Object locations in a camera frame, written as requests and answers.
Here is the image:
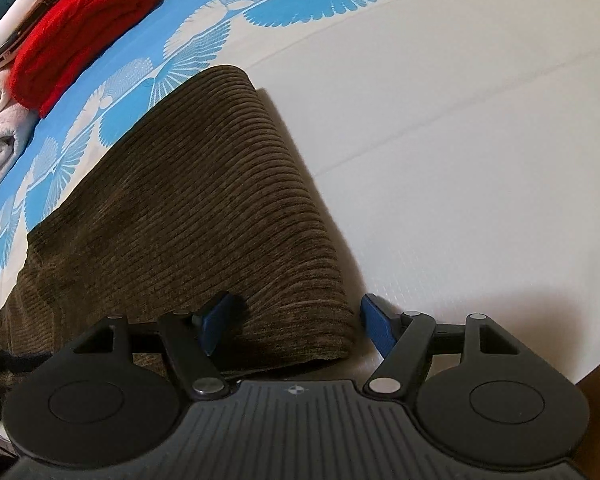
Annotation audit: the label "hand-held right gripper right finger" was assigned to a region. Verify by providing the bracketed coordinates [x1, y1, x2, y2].
[361, 294, 527, 397]

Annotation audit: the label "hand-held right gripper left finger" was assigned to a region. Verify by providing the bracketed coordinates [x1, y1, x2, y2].
[70, 291, 233, 402]

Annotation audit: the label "brown corduroy pants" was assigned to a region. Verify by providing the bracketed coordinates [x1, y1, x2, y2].
[0, 65, 365, 376]

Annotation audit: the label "blue and white printed bedsheet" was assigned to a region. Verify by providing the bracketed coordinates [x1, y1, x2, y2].
[0, 0, 600, 413]

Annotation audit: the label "light grey folded cloth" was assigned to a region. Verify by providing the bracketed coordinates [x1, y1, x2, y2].
[0, 76, 42, 202]

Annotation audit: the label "red folded cloth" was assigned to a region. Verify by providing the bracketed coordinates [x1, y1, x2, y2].
[7, 0, 163, 120]

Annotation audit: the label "silver flat device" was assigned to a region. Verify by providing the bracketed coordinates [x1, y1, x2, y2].
[0, 0, 83, 78]

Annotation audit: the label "white folded cloth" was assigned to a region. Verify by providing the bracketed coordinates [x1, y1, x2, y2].
[0, 0, 68, 63]

